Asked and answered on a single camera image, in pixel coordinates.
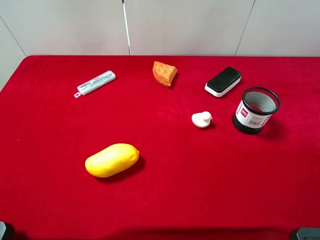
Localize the black white board eraser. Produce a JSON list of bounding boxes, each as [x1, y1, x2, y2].
[[204, 67, 242, 98]]

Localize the yellow toy mango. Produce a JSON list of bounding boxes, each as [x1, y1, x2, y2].
[[85, 143, 140, 178]]

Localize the grey plastic cutlery case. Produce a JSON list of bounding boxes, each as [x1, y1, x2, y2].
[[73, 70, 116, 98]]

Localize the orange waffle sponge piece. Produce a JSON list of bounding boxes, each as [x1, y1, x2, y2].
[[152, 61, 178, 88]]

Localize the black mesh pen holder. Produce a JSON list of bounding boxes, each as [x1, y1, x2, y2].
[[232, 86, 281, 135]]

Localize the red tablecloth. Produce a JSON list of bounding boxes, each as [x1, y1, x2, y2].
[[0, 55, 320, 240]]

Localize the white rubber duck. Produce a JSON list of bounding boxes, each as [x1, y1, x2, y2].
[[191, 111, 213, 128]]

